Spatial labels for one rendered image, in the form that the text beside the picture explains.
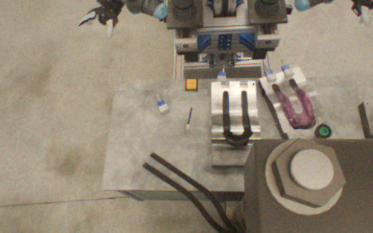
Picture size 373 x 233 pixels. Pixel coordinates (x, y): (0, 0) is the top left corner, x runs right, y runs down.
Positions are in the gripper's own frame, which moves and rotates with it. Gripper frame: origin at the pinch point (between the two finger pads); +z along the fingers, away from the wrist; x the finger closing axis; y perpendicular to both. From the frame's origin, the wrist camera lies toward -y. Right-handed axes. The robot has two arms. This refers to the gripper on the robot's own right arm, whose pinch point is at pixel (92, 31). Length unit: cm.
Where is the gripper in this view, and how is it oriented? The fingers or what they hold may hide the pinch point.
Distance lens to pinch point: 139.8
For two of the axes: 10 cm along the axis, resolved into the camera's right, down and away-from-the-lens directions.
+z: -4.3, 8.4, -3.2
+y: -0.5, 3.3, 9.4
